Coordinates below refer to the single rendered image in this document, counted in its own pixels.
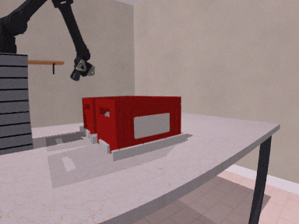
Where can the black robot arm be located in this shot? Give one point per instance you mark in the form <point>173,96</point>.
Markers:
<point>15,24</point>

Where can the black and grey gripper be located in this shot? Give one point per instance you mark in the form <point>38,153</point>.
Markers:
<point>87,67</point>

